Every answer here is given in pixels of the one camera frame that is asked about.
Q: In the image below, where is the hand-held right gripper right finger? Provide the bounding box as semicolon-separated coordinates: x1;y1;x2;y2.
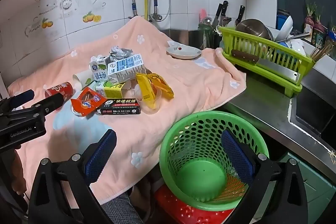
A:
220;130;309;224

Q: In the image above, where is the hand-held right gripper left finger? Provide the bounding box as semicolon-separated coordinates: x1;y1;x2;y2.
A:
28;129;117;224

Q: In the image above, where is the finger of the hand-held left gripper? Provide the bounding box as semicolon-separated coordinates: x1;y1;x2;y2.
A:
8;90;35;110
30;94;65;117

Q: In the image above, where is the red paper cup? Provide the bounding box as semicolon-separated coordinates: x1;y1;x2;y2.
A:
44;82;74;106

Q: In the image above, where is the green plastic basket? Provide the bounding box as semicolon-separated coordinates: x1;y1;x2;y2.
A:
159;111;269;211

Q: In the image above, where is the blue-label milk carton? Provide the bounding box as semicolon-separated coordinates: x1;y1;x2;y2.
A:
107;54;145;83

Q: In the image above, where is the silver foil wrapper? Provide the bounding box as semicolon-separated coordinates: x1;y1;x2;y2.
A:
109;46;134;62

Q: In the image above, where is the person's left forearm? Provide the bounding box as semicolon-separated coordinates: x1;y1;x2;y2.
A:
0;147;30;214

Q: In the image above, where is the orange snack wrapper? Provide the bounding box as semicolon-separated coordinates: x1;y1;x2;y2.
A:
70;87;108;117

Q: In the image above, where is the white paper cup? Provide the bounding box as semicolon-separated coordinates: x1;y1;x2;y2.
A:
73;69;92;90

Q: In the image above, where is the black cardboard box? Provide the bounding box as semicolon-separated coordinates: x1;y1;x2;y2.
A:
96;98;142;115

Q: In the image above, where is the person's checked trouser leg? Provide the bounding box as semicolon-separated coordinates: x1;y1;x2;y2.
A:
97;193;145;224

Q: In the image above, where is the green-label milk carton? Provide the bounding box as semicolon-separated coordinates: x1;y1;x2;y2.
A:
89;55;111;83

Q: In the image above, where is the yellow-green drink carton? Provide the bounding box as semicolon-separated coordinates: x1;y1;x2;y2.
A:
95;81;132;98

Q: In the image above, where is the clear plastic cup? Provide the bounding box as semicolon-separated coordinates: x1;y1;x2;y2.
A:
133;82;162;115

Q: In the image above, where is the red plastic stool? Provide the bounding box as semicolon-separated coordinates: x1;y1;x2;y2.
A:
154;185;234;224

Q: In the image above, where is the yellow snack packet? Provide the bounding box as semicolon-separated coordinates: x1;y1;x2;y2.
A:
136;72;174;102

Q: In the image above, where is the green plastic dish rack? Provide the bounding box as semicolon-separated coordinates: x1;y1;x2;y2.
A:
218;26;315;98

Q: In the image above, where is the steel sink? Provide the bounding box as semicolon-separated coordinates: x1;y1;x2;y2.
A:
290;93;336;136

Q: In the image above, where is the pink flower-print towel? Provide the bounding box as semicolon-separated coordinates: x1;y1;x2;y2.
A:
7;15;247;202

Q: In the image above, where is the white plate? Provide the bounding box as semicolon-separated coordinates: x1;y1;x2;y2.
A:
166;46;202;60

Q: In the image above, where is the green glass utensil jar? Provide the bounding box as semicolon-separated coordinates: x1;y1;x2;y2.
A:
197;23;219;48

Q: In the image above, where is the steel bowl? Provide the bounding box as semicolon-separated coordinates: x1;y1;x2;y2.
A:
235;19;271;41

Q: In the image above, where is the bundle of chopsticks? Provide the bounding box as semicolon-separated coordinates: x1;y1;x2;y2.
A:
310;43;334;62

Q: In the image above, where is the white bowl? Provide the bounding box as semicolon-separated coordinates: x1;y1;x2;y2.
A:
277;15;294;41

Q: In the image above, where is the blue container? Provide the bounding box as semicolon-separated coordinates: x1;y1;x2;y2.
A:
277;10;290;30

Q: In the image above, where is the wooden-handled cleaver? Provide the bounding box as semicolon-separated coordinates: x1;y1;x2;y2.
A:
231;49;300;83

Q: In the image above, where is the black-handled knife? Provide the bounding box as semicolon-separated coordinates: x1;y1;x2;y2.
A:
211;4;223;26
219;0;229;28
235;5;246;26

